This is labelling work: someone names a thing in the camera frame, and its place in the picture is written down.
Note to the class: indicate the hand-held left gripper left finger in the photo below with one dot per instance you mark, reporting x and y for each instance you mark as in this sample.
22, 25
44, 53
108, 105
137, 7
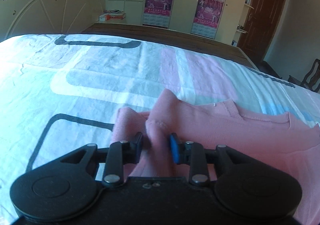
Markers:
139, 148

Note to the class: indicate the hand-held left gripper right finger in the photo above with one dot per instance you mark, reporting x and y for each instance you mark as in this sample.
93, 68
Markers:
175, 150

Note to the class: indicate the pink sweater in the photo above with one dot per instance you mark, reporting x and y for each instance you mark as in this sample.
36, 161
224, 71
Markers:
237, 137

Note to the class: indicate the patterned bed sheet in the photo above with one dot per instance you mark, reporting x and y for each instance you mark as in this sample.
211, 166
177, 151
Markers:
87, 77

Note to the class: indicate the dark wooden bed board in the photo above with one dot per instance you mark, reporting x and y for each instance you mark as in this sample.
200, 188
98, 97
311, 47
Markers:
187, 40

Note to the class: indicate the stack of books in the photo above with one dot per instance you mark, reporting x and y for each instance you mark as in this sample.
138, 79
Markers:
112, 16

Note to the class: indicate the dark wooden chair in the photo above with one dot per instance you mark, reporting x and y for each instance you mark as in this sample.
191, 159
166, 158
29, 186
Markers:
308, 77

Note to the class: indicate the open corner shelf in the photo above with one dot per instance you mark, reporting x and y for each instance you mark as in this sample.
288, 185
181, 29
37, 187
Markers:
247, 5

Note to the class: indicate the brown wooden door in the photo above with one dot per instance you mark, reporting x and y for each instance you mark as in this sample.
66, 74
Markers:
265, 15

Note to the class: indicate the cream round headboard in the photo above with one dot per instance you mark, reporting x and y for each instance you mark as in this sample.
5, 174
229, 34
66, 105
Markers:
47, 10

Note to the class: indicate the pink wall poster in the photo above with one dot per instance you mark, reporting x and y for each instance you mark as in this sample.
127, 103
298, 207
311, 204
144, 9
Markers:
208, 15
158, 5

